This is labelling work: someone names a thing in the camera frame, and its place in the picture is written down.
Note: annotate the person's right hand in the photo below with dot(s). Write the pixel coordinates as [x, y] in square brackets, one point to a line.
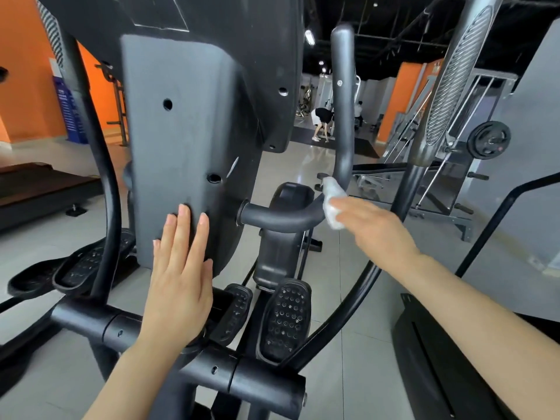
[376, 227]

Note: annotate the person's left hand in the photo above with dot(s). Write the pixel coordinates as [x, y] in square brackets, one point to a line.
[179, 288]

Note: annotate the white wet wipe sheet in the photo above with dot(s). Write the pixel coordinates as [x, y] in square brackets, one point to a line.
[332, 201]

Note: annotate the white gym machine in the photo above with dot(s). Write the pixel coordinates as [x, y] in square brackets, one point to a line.
[350, 100]

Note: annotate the glossy black treadmill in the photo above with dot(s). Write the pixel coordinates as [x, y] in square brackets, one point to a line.
[455, 363]

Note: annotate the small ceiling spot light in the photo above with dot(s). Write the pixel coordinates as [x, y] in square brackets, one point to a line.
[310, 36]

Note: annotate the blue banner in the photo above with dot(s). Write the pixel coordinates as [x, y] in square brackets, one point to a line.
[68, 109]

